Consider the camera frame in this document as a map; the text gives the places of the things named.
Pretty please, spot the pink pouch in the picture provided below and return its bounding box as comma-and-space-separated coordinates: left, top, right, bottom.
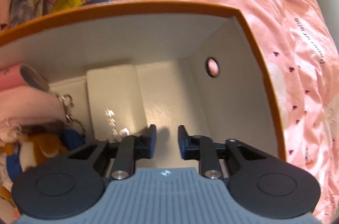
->
1, 63, 65, 126

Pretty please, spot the pink patterned duvet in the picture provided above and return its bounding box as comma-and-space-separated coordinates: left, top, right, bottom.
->
0, 0, 339, 223

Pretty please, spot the brown dog plush keychain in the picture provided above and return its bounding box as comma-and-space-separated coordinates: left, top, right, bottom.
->
0, 93, 87, 182

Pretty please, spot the orange cardboard box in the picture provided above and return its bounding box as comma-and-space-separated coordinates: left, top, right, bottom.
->
1, 1, 285, 168

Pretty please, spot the illustrated picture book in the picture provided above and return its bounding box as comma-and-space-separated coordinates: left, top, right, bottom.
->
9, 0, 45, 28

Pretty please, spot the yellow tape measure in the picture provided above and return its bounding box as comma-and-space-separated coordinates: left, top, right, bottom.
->
51, 0, 82, 13

